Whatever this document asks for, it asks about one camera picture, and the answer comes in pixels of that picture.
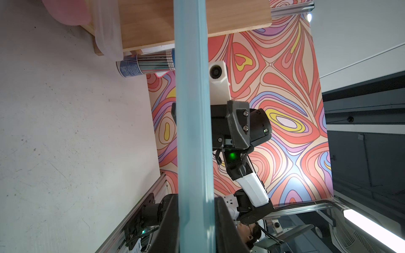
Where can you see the clear pencil case lower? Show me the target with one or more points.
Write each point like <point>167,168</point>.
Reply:
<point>106,19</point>

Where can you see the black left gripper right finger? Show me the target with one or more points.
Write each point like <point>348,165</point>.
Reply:
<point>226,236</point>

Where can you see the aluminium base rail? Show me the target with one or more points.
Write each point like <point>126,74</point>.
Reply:
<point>140,222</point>

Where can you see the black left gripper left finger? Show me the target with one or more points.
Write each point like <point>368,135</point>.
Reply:
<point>167,239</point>

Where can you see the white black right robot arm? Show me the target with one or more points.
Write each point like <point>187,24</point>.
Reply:
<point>247,205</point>

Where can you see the pink pencil case right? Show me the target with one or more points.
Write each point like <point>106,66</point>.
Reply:
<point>68,12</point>

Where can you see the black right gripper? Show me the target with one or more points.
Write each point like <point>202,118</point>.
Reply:
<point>231,125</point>

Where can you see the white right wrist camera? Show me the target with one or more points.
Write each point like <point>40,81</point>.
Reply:
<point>219,86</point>

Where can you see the colored pencil tube blue lid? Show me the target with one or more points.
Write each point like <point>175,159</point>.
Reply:
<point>150,63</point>

